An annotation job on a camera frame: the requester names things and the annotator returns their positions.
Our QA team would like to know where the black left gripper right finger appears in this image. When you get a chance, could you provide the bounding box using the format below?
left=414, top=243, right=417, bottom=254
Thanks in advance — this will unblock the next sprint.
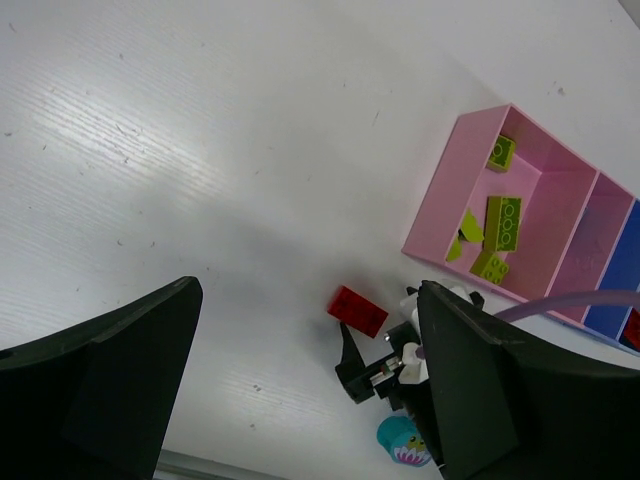
left=420, top=281, right=639, bottom=479

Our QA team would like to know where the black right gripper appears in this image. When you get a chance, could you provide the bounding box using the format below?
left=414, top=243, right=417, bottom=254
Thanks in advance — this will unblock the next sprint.
left=337, top=323, right=440, bottom=464

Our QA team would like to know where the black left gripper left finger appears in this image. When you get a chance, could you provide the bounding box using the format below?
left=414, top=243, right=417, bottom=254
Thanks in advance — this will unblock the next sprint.
left=1, top=276, right=203, bottom=479

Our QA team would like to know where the teal oval monster brick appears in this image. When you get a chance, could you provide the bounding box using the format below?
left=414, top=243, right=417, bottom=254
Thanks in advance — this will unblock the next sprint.
left=376, top=416, right=432, bottom=467

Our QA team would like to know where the green 2x4 lego brick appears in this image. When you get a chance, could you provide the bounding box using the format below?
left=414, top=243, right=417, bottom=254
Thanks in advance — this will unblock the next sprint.
left=483, top=196, right=522, bottom=252

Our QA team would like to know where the red curved lego brick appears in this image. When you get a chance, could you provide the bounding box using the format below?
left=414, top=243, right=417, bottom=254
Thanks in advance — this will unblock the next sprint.
left=619, top=309, right=640, bottom=352

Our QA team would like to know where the small pink bin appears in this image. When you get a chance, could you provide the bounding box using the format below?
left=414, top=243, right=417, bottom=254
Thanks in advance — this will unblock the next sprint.
left=549, top=173, right=635, bottom=297

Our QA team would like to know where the large pink bin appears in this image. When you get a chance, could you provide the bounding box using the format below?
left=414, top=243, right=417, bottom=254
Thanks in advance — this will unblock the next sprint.
left=402, top=104, right=598, bottom=301

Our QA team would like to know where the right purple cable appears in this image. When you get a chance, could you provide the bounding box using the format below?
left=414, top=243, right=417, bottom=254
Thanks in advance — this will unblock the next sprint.
left=492, top=289, right=640, bottom=324

